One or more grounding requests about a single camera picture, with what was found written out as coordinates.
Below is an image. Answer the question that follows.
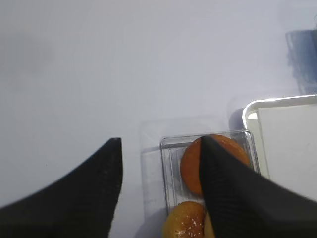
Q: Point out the large white metal tray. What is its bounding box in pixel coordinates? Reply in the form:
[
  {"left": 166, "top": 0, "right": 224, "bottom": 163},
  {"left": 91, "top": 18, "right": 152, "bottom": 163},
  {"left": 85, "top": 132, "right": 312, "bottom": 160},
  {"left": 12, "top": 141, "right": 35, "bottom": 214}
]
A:
[{"left": 242, "top": 94, "right": 317, "bottom": 238}]

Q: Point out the left sesame top bun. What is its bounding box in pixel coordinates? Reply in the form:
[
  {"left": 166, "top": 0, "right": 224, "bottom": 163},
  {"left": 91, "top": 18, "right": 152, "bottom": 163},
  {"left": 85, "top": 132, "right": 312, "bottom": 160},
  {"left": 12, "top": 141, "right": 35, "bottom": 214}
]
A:
[{"left": 162, "top": 201, "right": 205, "bottom": 238}]

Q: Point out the right bottom bun half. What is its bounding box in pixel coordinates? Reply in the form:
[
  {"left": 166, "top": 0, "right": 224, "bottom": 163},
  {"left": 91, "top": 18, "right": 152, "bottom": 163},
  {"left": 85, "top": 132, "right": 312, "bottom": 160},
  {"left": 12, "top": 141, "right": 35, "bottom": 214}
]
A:
[{"left": 180, "top": 134, "right": 250, "bottom": 197}]

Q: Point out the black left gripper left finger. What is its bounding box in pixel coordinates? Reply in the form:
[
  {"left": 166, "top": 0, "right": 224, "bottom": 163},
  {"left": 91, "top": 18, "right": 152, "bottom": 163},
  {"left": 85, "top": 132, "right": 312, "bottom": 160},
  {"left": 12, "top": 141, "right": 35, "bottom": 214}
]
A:
[{"left": 0, "top": 138, "right": 123, "bottom": 238}]

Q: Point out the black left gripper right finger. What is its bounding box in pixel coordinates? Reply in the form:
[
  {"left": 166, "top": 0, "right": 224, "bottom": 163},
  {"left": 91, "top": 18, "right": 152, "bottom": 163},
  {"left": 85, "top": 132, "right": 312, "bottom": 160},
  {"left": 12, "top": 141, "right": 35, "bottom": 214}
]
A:
[{"left": 199, "top": 136, "right": 317, "bottom": 238}]

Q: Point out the clear lettuce cheese container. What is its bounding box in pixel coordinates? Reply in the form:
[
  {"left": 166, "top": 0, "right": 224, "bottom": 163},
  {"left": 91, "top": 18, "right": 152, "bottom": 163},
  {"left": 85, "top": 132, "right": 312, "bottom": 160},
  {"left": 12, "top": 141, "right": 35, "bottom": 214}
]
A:
[{"left": 285, "top": 29, "right": 317, "bottom": 95}]

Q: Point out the clear plastic bun container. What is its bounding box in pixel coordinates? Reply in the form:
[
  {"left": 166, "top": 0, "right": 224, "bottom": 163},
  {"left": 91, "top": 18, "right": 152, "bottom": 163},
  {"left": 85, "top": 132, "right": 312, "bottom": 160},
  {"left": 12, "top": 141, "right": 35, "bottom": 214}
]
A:
[{"left": 140, "top": 117, "right": 260, "bottom": 218}]

